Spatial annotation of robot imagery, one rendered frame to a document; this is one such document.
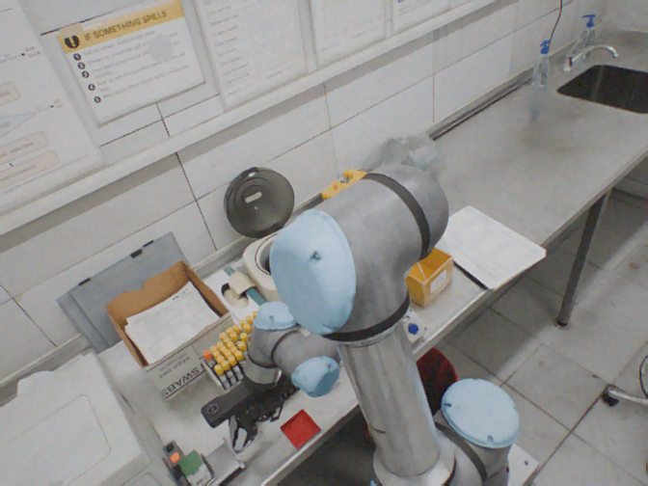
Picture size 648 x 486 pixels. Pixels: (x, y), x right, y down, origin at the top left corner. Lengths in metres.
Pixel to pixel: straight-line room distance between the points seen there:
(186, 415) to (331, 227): 0.87
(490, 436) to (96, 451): 0.62
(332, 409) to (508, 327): 1.42
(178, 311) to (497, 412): 0.90
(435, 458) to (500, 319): 1.77
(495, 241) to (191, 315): 0.91
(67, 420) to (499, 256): 1.13
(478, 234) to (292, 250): 1.09
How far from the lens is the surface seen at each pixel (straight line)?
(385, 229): 0.46
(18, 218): 1.23
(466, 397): 0.79
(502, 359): 2.28
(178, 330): 1.32
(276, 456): 1.11
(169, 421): 1.24
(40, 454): 0.96
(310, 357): 0.81
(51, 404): 1.01
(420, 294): 1.25
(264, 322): 0.86
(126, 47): 1.22
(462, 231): 1.49
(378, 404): 0.58
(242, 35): 1.32
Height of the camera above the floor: 1.86
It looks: 41 degrees down
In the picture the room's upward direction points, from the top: 11 degrees counter-clockwise
